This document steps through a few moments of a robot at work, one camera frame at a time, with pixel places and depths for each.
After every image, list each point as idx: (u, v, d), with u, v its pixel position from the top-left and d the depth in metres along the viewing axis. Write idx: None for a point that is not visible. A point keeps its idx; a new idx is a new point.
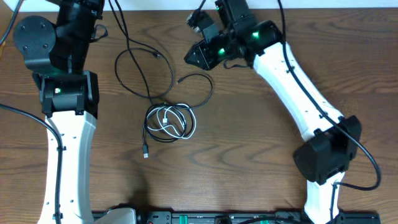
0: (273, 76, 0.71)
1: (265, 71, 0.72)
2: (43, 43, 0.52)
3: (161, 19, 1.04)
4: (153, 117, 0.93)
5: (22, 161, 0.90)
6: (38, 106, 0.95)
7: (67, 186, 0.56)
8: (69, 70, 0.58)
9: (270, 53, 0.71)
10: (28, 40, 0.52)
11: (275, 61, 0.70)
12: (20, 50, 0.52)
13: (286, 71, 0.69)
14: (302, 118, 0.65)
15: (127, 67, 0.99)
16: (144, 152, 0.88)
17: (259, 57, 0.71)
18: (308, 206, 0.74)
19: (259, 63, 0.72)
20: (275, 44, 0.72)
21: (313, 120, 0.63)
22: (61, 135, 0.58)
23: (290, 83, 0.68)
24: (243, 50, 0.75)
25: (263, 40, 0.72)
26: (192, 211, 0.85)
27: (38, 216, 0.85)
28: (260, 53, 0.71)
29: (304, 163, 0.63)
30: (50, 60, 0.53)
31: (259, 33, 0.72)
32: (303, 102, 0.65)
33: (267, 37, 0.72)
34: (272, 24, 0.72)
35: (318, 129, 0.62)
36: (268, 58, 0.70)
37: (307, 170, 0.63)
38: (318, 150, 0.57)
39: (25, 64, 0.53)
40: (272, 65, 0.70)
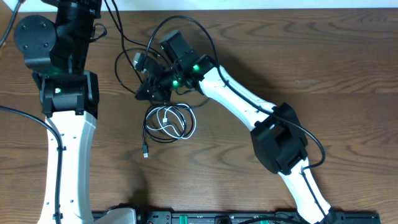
0: (216, 94, 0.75)
1: (208, 90, 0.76)
2: (43, 43, 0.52)
3: (161, 19, 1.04)
4: (153, 117, 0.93)
5: (22, 162, 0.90)
6: (38, 106, 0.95)
7: (67, 186, 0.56)
8: (70, 70, 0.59)
9: (208, 76, 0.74)
10: (28, 39, 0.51)
11: (212, 81, 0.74)
12: (19, 49, 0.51)
13: (224, 86, 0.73)
14: (247, 119, 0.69)
15: (127, 67, 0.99)
16: (144, 152, 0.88)
17: (201, 82, 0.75)
18: (300, 208, 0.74)
19: (202, 86, 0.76)
20: (211, 70, 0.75)
21: (252, 116, 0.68)
22: (61, 135, 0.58)
23: (229, 94, 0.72)
24: (191, 83, 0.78)
25: (204, 70, 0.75)
26: (192, 211, 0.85)
27: (37, 216, 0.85)
28: (199, 78, 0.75)
29: (264, 158, 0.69)
30: (50, 59, 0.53)
31: (199, 66, 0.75)
32: (242, 106, 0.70)
33: (206, 67, 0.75)
34: (208, 56, 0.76)
35: (257, 122, 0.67)
36: (208, 79, 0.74)
37: (270, 164, 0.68)
38: (261, 139, 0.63)
39: (25, 63, 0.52)
40: (211, 84, 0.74)
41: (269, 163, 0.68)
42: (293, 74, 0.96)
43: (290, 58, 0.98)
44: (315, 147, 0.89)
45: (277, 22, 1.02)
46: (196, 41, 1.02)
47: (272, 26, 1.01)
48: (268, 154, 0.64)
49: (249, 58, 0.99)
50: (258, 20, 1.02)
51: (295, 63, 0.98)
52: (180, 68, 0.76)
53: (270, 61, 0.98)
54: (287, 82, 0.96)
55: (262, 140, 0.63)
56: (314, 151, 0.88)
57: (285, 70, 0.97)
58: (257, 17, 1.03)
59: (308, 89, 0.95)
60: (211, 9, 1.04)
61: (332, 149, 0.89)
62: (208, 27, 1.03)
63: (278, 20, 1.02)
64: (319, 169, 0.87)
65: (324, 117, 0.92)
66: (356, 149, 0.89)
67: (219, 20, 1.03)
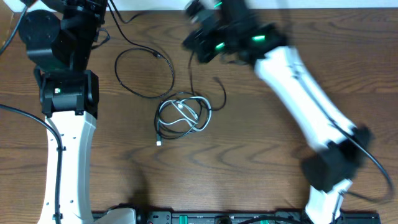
0: (280, 86, 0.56)
1: (269, 77, 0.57)
2: (46, 35, 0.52)
3: (161, 18, 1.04)
4: (170, 107, 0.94)
5: (22, 161, 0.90)
6: (38, 106, 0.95)
7: (67, 186, 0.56)
8: (71, 68, 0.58)
9: (273, 58, 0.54)
10: (32, 30, 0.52)
11: (280, 67, 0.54)
12: (24, 42, 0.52)
13: (293, 76, 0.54)
14: (314, 131, 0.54)
15: (127, 67, 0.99)
16: (157, 139, 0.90)
17: (261, 62, 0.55)
18: (311, 206, 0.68)
19: (262, 68, 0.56)
20: (278, 48, 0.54)
21: (323, 129, 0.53)
22: (61, 135, 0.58)
23: (299, 89, 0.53)
24: (246, 54, 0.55)
25: (267, 45, 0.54)
26: (192, 211, 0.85)
27: (38, 216, 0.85)
28: (260, 57, 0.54)
29: (313, 171, 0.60)
30: (53, 50, 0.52)
31: (264, 37, 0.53)
32: (313, 113, 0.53)
33: (270, 42, 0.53)
34: (280, 41, 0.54)
35: (327, 139, 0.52)
36: (273, 61, 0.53)
37: (316, 179, 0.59)
38: (329, 162, 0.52)
39: (27, 54, 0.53)
40: (277, 70, 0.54)
41: (317, 178, 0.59)
42: None
43: None
44: None
45: None
46: None
47: None
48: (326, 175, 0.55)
49: None
50: None
51: None
52: (235, 32, 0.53)
53: None
54: None
55: (331, 164, 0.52)
56: None
57: None
58: None
59: None
60: None
61: None
62: None
63: None
64: None
65: None
66: None
67: None
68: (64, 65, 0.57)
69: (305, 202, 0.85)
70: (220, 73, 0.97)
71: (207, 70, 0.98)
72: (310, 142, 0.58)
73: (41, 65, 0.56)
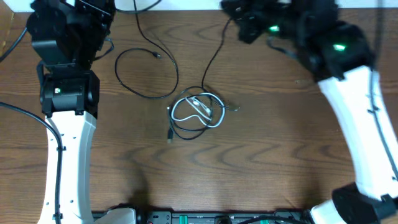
0: (346, 112, 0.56)
1: (335, 96, 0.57)
2: (52, 27, 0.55)
3: (161, 19, 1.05)
4: (183, 104, 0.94)
5: (22, 161, 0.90)
6: (38, 106, 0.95)
7: (67, 186, 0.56)
8: (73, 63, 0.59)
9: (352, 82, 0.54)
10: (40, 24, 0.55)
11: (357, 94, 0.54)
12: (30, 34, 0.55)
13: (369, 110, 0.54)
14: (368, 173, 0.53)
15: (127, 67, 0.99)
16: (168, 136, 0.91)
17: (336, 82, 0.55)
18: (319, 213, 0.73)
19: (332, 86, 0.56)
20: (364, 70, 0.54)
21: (384, 179, 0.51)
22: (61, 135, 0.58)
23: (367, 123, 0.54)
24: (314, 61, 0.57)
25: (351, 53, 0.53)
26: (192, 211, 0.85)
27: (38, 216, 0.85)
28: (340, 76, 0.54)
29: (346, 204, 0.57)
30: (56, 41, 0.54)
31: (345, 46, 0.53)
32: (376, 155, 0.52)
33: (354, 49, 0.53)
34: (363, 53, 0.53)
35: (385, 194, 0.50)
36: (351, 86, 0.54)
37: (347, 213, 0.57)
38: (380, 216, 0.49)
39: (33, 46, 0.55)
40: (351, 94, 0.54)
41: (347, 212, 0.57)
42: (293, 74, 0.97)
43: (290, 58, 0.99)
44: (314, 148, 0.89)
45: None
46: (197, 41, 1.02)
47: None
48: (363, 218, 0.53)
49: (250, 58, 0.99)
50: None
51: (294, 63, 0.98)
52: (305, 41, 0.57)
53: (270, 61, 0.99)
54: (287, 82, 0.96)
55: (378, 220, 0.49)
56: (314, 151, 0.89)
57: (285, 70, 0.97)
58: None
59: (308, 89, 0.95)
60: (211, 9, 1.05)
61: (331, 149, 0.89)
62: (208, 27, 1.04)
63: None
64: (319, 169, 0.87)
65: (324, 116, 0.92)
66: None
67: (219, 20, 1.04)
68: (66, 58, 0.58)
69: (306, 202, 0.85)
70: (220, 73, 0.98)
71: (207, 70, 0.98)
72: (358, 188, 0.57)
73: (45, 58, 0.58)
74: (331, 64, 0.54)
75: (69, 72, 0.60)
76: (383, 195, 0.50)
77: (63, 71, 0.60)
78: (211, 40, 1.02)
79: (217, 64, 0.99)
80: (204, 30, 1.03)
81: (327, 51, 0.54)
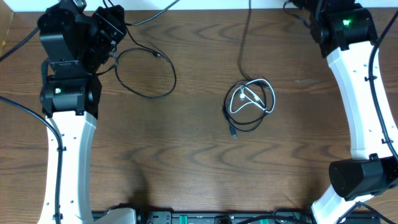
0: (347, 78, 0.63)
1: (339, 66, 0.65)
2: (61, 22, 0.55)
3: (161, 18, 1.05)
4: (237, 97, 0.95)
5: (22, 162, 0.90)
6: (38, 106, 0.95)
7: (67, 186, 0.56)
8: (77, 61, 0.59)
9: (353, 51, 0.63)
10: (50, 20, 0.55)
11: (356, 62, 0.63)
12: (40, 28, 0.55)
13: (365, 79, 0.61)
14: (362, 137, 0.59)
15: (127, 68, 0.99)
16: (232, 133, 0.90)
17: (342, 51, 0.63)
18: (319, 206, 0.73)
19: (337, 57, 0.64)
20: (364, 42, 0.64)
21: (374, 142, 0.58)
22: (61, 135, 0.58)
23: (365, 88, 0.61)
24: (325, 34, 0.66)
25: (352, 31, 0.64)
26: (192, 211, 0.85)
27: (37, 216, 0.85)
28: (344, 46, 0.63)
29: (339, 177, 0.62)
30: (63, 36, 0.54)
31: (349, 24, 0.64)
32: (369, 115, 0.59)
33: (356, 29, 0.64)
34: (369, 27, 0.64)
35: (375, 154, 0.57)
36: (352, 55, 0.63)
37: (341, 184, 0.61)
38: (366, 173, 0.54)
39: (40, 40, 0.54)
40: (351, 66, 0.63)
41: (341, 182, 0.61)
42: (293, 74, 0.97)
43: (290, 58, 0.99)
44: (315, 148, 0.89)
45: (277, 22, 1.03)
46: (197, 40, 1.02)
47: (272, 25, 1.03)
48: (357, 180, 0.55)
49: (250, 58, 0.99)
50: (258, 20, 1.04)
51: (295, 62, 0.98)
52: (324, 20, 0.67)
53: (270, 61, 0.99)
54: (287, 82, 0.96)
55: (364, 177, 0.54)
56: (314, 151, 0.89)
57: (285, 70, 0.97)
58: (257, 17, 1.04)
59: (308, 89, 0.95)
60: (211, 9, 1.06)
61: (331, 149, 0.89)
62: (208, 27, 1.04)
63: (279, 20, 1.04)
64: (319, 169, 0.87)
65: (325, 116, 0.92)
66: None
67: (219, 20, 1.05)
68: (71, 56, 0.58)
69: (306, 203, 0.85)
70: (220, 73, 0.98)
71: (208, 70, 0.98)
72: (351, 149, 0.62)
73: (50, 53, 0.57)
74: (336, 35, 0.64)
75: (73, 73, 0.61)
76: (372, 155, 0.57)
77: (65, 71, 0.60)
78: (211, 39, 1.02)
79: (217, 64, 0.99)
80: (204, 29, 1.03)
81: (335, 25, 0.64)
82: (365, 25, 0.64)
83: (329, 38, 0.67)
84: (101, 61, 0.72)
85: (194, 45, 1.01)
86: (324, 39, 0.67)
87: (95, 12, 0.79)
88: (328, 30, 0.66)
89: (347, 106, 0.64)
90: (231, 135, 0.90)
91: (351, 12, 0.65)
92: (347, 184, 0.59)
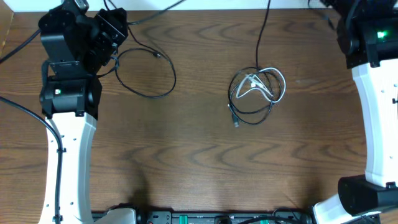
0: (372, 98, 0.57)
1: (365, 84, 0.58)
2: (61, 23, 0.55)
3: (161, 19, 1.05)
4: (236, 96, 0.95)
5: (22, 161, 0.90)
6: (38, 105, 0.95)
7: (67, 188, 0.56)
8: (77, 61, 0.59)
9: (384, 70, 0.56)
10: (51, 20, 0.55)
11: (386, 82, 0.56)
12: (40, 28, 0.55)
13: (394, 101, 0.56)
14: (381, 162, 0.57)
15: (127, 67, 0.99)
16: (234, 121, 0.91)
17: (370, 68, 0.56)
18: (321, 210, 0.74)
19: (365, 73, 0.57)
20: (397, 58, 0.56)
21: (394, 170, 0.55)
22: (61, 137, 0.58)
23: (391, 112, 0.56)
24: (355, 46, 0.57)
25: (386, 45, 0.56)
26: (192, 211, 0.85)
27: (38, 216, 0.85)
28: (374, 63, 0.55)
29: (351, 192, 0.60)
30: (64, 36, 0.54)
31: (384, 37, 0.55)
32: (392, 141, 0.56)
33: (391, 43, 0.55)
34: None
35: (393, 183, 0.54)
36: (384, 73, 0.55)
37: (349, 201, 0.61)
38: (380, 201, 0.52)
39: (41, 40, 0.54)
40: (379, 86, 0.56)
41: (350, 200, 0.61)
42: (293, 74, 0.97)
43: (290, 58, 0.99)
44: (314, 148, 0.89)
45: (277, 22, 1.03)
46: (196, 40, 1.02)
47: (272, 25, 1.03)
48: (370, 206, 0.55)
49: (250, 58, 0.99)
50: (258, 20, 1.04)
51: (295, 62, 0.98)
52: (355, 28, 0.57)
53: (270, 61, 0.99)
54: (287, 82, 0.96)
55: (379, 205, 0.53)
56: (314, 151, 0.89)
57: (285, 70, 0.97)
58: (257, 17, 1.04)
59: (308, 89, 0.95)
60: (211, 9, 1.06)
61: (331, 149, 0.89)
62: (208, 27, 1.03)
63: (279, 20, 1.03)
64: (319, 169, 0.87)
65: (325, 117, 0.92)
66: (356, 149, 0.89)
67: (219, 20, 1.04)
68: (71, 56, 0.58)
69: (306, 203, 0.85)
70: (220, 73, 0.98)
71: (207, 70, 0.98)
72: (365, 168, 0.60)
73: (50, 54, 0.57)
74: (368, 48, 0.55)
75: (73, 73, 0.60)
76: (389, 183, 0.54)
77: (65, 72, 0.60)
78: (211, 39, 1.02)
79: (217, 64, 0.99)
80: (204, 29, 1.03)
81: (368, 36, 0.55)
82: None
83: (358, 50, 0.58)
84: (101, 62, 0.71)
85: (194, 45, 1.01)
86: (352, 50, 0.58)
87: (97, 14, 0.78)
88: (359, 40, 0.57)
89: (369, 126, 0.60)
90: (233, 123, 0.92)
91: (386, 23, 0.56)
92: (359, 203, 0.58)
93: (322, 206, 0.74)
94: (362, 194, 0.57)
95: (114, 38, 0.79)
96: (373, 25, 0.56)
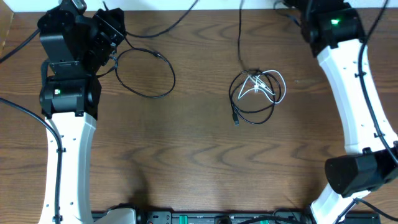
0: (337, 76, 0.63)
1: (330, 65, 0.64)
2: (61, 23, 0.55)
3: (161, 18, 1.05)
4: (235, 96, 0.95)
5: (22, 162, 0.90)
6: (38, 106, 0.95)
7: (67, 188, 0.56)
8: (76, 61, 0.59)
9: (342, 49, 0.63)
10: (50, 21, 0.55)
11: (346, 59, 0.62)
12: (39, 28, 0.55)
13: (356, 74, 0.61)
14: (355, 132, 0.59)
15: (127, 67, 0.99)
16: (234, 119, 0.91)
17: (331, 50, 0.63)
18: (318, 205, 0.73)
19: (328, 56, 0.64)
20: (351, 40, 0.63)
21: (367, 136, 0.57)
22: (61, 137, 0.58)
23: (355, 84, 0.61)
24: (315, 35, 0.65)
25: (341, 30, 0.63)
26: (192, 211, 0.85)
27: (38, 216, 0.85)
28: (333, 45, 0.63)
29: (334, 172, 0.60)
30: (63, 36, 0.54)
31: (338, 23, 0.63)
32: (360, 111, 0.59)
33: (346, 28, 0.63)
34: (357, 25, 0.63)
35: (368, 149, 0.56)
36: (342, 51, 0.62)
37: (337, 181, 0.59)
38: (360, 167, 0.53)
39: (40, 40, 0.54)
40: (341, 63, 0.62)
41: (337, 180, 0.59)
42: (293, 74, 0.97)
43: (290, 58, 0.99)
44: (314, 148, 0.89)
45: (277, 22, 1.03)
46: (196, 40, 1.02)
47: (272, 25, 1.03)
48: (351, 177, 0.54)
49: (249, 58, 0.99)
50: (258, 20, 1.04)
51: (295, 62, 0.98)
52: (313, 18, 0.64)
53: (270, 61, 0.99)
54: (287, 82, 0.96)
55: (358, 171, 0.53)
56: (314, 151, 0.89)
57: (285, 70, 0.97)
58: (257, 17, 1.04)
59: (308, 89, 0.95)
60: (211, 9, 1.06)
61: (331, 149, 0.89)
62: (207, 27, 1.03)
63: (279, 20, 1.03)
64: (319, 169, 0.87)
65: (325, 116, 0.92)
66: None
67: (218, 20, 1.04)
68: (71, 56, 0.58)
69: (306, 203, 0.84)
70: (219, 73, 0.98)
71: (207, 70, 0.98)
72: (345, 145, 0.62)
73: (49, 55, 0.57)
74: (326, 35, 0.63)
75: (72, 73, 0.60)
76: (365, 149, 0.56)
77: (64, 72, 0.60)
78: (210, 39, 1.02)
79: (217, 64, 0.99)
80: (204, 29, 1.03)
81: (324, 23, 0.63)
82: (353, 23, 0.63)
83: (318, 38, 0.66)
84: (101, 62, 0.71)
85: (194, 45, 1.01)
86: (313, 39, 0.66)
87: (95, 14, 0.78)
88: (318, 30, 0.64)
89: (339, 102, 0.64)
90: (233, 121, 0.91)
91: (338, 12, 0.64)
92: (342, 180, 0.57)
93: (319, 201, 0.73)
94: (344, 168, 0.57)
95: (113, 38, 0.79)
96: (328, 14, 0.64)
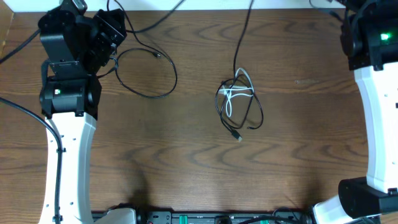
0: (376, 101, 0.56)
1: (368, 87, 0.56)
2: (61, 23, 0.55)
3: (162, 18, 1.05)
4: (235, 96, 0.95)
5: (22, 162, 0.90)
6: (38, 106, 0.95)
7: (67, 188, 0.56)
8: (77, 61, 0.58)
9: (388, 74, 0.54)
10: (51, 20, 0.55)
11: (390, 85, 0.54)
12: (40, 28, 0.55)
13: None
14: (382, 168, 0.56)
15: (127, 67, 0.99)
16: (237, 136, 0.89)
17: (374, 71, 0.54)
18: (319, 211, 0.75)
19: (368, 77, 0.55)
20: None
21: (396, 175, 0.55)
22: (61, 136, 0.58)
23: (393, 116, 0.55)
24: (359, 47, 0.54)
25: (390, 48, 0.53)
26: (192, 211, 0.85)
27: (38, 216, 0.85)
28: (378, 66, 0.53)
29: (351, 195, 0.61)
30: (63, 36, 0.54)
31: (388, 38, 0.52)
32: (395, 146, 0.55)
33: (395, 45, 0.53)
34: None
35: (394, 189, 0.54)
36: (388, 78, 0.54)
37: (351, 205, 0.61)
38: (382, 207, 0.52)
39: (40, 40, 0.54)
40: (384, 89, 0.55)
41: (351, 203, 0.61)
42: (293, 74, 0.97)
43: (290, 58, 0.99)
44: (314, 148, 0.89)
45: (278, 22, 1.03)
46: (196, 40, 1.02)
47: (272, 25, 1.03)
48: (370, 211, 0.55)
49: (250, 58, 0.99)
50: (258, 20, 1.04)
51: (295, 62, 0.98)
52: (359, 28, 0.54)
53: (270, 61, 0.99)
54: (287, 82, 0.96)
55: (379, 210, 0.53)
56: (314, 151, 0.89)
57: (285, 70, 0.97)
58: (257, 17, 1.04)
59: (308, 89, 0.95)
60: (211, 9, 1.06)
61: (331, 149, 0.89)
62: (207, 27, 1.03)
63: (279, 20, 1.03)
64: (319, 170, 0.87)
65: (325, 117, 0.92)
66: (356, 149, 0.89)
67: (219, 20, 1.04)
68: (71, 56, 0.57)
69: (306, 202, 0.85)
70: (220, 73, 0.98)
71: (207, 70, 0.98)
72: (367, 171, 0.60)
73: (50, 55, 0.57)
74: (371, 51, 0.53)
75: (73, 73, 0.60)
76: (391, 190, 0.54)
77: (64, 71, 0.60)
78: (210, 39, 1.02)
79: (217, 64, 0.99)
80: (204, 29, 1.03)
81: (372, 38, 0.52)
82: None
83: (360, 51, 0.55)
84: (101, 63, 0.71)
85: (194, 45, 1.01)
86: (355, 52, 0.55)
87: (95, 14, 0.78)
88: (362, 42, 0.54)
89: (369, 127, 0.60)
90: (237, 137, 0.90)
91: (390, 23, 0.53)
92: (358, 206, 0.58)
93: (321, 208, 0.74)
94: (362, 198, 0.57)
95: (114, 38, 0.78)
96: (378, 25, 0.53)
